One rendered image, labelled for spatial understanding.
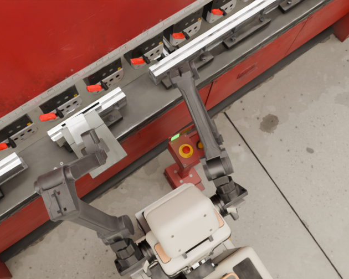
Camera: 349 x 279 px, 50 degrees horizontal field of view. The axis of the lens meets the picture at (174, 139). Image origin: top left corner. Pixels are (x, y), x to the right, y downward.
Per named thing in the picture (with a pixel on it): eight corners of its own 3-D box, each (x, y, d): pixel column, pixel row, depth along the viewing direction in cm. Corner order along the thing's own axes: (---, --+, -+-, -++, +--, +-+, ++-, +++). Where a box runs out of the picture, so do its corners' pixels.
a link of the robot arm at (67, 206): (38, 222, 93) (73, 207, 92) (31, 175, 100) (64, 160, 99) (111, 247, 133) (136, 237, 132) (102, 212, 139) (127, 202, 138)
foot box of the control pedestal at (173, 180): (181, 203, 258) (182, 201, 247) (162, 173, 264) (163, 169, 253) (205, 189, 262) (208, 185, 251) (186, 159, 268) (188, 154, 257)
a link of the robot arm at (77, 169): (39, 199, 99) (75, 184, 98) (30, 179, 99) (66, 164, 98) (87, 170, 142) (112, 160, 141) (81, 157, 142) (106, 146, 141)
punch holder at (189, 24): (172, 47, 162) (174, 25, 146) (160, 34, 163) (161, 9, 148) (199, 31, 165) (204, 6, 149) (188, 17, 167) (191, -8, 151)
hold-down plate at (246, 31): (227, 50, 197) (229, 47, 194) (221, 43, 198) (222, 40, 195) (270, 22, 204) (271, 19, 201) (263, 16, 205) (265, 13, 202)
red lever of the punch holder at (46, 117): (42, 119, 133) (65, 115, 141) (37, 111, 134) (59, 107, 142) (41, 123, 134) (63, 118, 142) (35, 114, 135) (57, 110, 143)
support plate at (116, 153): (93, 179, 161) (92, 178, 160) (60, 132, 166) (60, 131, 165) (127, 155, 165) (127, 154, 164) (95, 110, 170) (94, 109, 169)
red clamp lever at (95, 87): (90, 90, 138) (109, 87, 145) (84, 82, 138) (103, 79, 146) (88, 93, 139) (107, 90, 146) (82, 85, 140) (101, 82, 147)
